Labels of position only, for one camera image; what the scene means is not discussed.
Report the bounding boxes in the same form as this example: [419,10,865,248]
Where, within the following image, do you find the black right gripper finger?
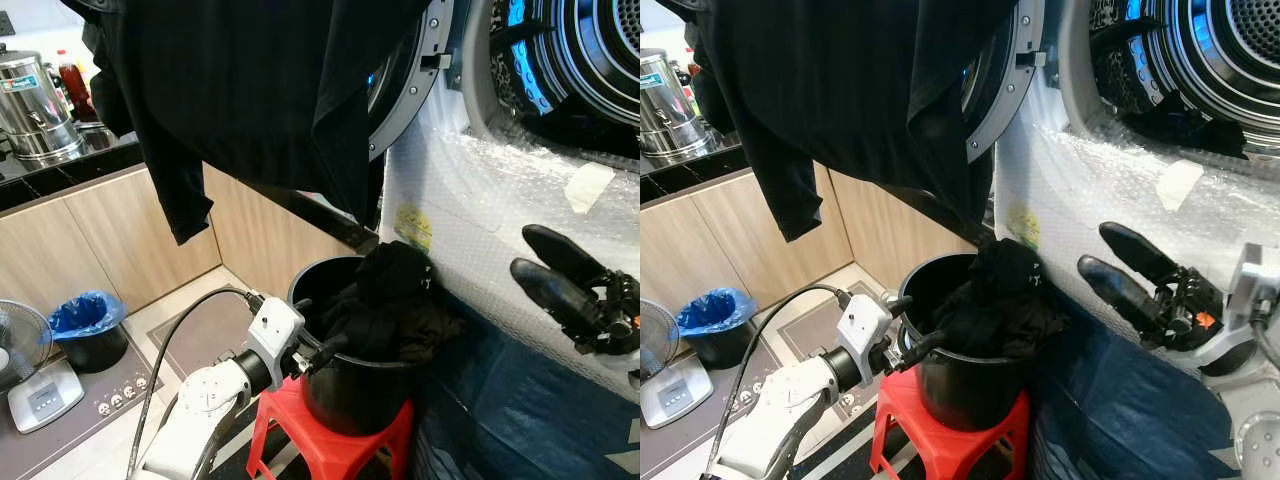
[1077,254,1172,337]
[510,257,602,337]
[1099,221,1184,284]
[521,224,612,287]

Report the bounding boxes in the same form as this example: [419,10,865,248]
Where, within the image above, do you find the bubble-wrapped washing machine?
[380,0,641,401]
[995,0,1280,381]

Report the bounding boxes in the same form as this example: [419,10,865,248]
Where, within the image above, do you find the grey floor fan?
[640,299,680,387]
[0,299,54,393]

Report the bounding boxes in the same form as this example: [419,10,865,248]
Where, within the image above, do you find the black plastic bucket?
[287,255,423,437]
[897,252,1037,434]

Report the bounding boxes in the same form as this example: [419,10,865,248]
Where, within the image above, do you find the beige tape patch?
[564,161,617,215]
[1154,159,1207,214]

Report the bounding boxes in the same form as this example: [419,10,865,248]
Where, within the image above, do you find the dark brown garment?
[318,285,467,364]
[934,284,1067,360]

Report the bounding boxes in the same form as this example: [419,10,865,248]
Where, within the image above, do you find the red plastic stool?
[869,367,1032,480]
[246,377,417,480]

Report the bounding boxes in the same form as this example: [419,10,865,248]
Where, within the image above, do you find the black bin with blue bag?
[676,287,759,370]
[47,289,131,374]

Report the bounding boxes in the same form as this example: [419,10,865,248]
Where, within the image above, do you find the black printed garment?
[968,237,1047,307]
[354,240,437,311]

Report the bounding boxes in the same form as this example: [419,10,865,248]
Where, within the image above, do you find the yellow round sticker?
[1004,202,1042,250]
[394,204,435,252]

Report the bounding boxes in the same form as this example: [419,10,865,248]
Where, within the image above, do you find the black coarse-knit garment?
[1120,92,1249,161]
[538,98,641,161]

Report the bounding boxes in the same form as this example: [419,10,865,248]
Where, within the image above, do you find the dark blue floor tarp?
[1029,314,1247,480]
[412,318,641,480]

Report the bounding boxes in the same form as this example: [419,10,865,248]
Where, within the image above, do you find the wood cabinet with black counter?
[0,135,383,313]
[640,145,991,313]

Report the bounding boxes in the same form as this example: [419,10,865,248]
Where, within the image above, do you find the stainless steel water urn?
[0,45,87,167]
[640,48,717,167]

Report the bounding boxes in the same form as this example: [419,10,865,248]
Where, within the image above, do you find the round grey washer door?
[365,0,457,163]
[960,0,1047,166]

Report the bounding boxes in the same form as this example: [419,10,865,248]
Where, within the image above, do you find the black hanging shirt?
[62,0,433,246]
[690,0,1021,243]

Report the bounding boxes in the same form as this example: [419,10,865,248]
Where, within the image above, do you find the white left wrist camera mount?
[245,296,307,391]
[833,292,895,387]

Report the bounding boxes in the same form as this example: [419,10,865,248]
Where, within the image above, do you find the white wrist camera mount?
[245,296,307,391]
[833,292,895,387]
[1194,242,1280,367]

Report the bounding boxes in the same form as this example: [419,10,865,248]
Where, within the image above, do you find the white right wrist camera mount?
[1194,242,1280,367]

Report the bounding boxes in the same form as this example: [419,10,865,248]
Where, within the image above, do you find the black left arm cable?
[704,282,853,479]
[125,286,267,479]

